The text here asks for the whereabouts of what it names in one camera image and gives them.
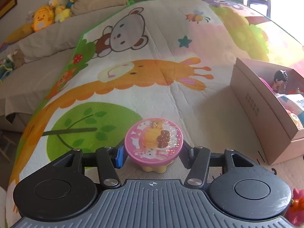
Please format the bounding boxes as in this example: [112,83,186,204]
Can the pink lid yellow jelly cup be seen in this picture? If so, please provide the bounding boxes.
[124,118,183,173]

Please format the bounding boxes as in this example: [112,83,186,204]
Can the black haired doll figure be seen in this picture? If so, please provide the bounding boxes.
[272,70,288,93]

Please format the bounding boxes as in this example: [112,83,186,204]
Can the pink red camera toy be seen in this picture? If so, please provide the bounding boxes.
[287,110,303,130]

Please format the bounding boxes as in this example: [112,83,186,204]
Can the blue white cotton pad bag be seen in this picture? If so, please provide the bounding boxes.
[277,94,303,115]

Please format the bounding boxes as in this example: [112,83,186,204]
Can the pink cardboard box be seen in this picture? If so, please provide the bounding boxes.
[230,58,303,165]

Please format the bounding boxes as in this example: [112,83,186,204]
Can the colourful cartoon play mat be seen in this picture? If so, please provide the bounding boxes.
[5,0,303,227]

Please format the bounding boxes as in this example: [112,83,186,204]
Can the beige sofa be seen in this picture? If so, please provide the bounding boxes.
[1,6,123,132]

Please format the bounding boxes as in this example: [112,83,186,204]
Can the green cloth on sofa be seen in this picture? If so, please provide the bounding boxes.
[0,58,14,82]

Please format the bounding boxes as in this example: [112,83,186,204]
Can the yellow plush toy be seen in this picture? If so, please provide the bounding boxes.
[48,0,71,23]

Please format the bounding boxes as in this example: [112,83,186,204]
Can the yellow long plush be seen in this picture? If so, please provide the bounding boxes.
[4,23,34,44]

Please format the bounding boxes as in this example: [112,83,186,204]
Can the orange duck plush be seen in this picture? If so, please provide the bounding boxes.
[31,6,55,32]

